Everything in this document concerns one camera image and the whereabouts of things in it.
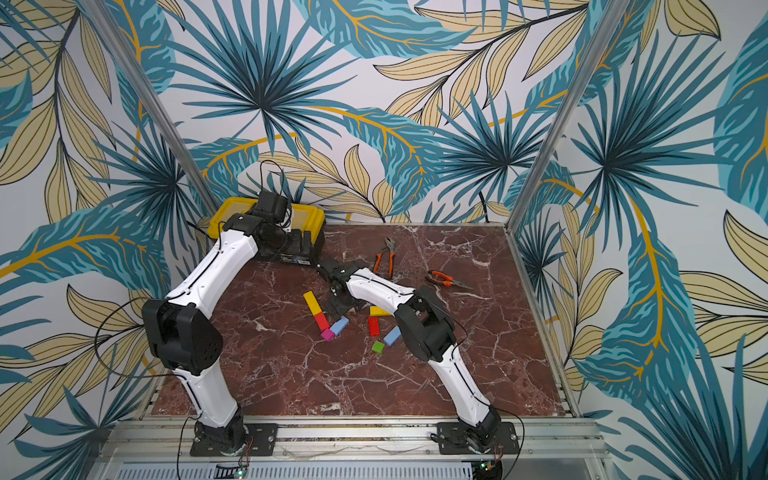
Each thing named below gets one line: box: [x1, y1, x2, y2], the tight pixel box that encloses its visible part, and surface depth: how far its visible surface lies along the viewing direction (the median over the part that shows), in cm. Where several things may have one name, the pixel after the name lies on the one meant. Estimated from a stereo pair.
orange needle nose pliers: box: [425, 270, 473, 290], surface depth 105 cm
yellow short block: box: [303, 290, 323, 316], surface depth 99 cm
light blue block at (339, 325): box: [330, 316, 349, 336], surface depth 93 cm
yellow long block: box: [369, 306, 391, 317], surface depth 97 cm
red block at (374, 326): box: [368, 316, 381, 337], surface depth 96 cm
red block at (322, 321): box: [314, 312, 330, 331], surface depth 95 cm
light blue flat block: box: [383, 325, 401, 347], surface depth 92 cm
